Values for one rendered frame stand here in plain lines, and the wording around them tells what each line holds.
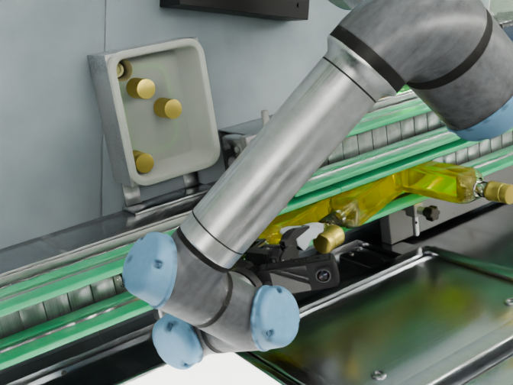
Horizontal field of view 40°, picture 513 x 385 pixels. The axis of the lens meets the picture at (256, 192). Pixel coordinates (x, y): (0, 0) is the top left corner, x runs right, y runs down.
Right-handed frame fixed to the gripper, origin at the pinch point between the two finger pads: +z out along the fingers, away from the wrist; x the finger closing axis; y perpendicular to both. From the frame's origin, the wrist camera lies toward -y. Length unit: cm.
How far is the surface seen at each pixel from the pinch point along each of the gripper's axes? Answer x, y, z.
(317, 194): -4.4, 5.8, 8.9
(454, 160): 3, -2, 52
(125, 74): -30.8, 28.8, -7.3
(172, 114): -22.5, 24.9, -2.6
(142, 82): -29.0, 26.3, -6.4
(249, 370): 11.4, 1.8, -21.9
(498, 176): 11, -6, 65
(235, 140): -15.8, 17.4, 3.7
